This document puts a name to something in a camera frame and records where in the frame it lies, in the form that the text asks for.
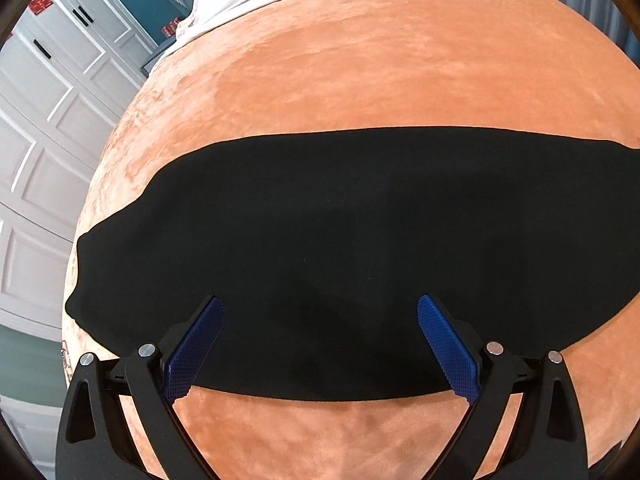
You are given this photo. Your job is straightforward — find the black pants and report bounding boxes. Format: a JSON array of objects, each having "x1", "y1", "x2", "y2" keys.
[{"x1": 65, "y1": 128, "x2": 639, "y2": 401}]

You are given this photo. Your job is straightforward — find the orange plush bed blanket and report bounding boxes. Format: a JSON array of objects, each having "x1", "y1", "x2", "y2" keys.
[{"x1": 63, "y1": 0, "x2": 639, "y2": 479}]

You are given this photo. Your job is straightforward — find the white panelled wardrobe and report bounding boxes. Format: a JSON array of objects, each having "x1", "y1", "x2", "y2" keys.
[{"x1": 1, "y1": 0, "x2": 155, "y2": 341}]

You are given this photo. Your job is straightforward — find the metal frame eyeglasses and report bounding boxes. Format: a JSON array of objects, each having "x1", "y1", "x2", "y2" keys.
[{"x1": 61, "y1": 340, "x2": 73, "y2": 382}]

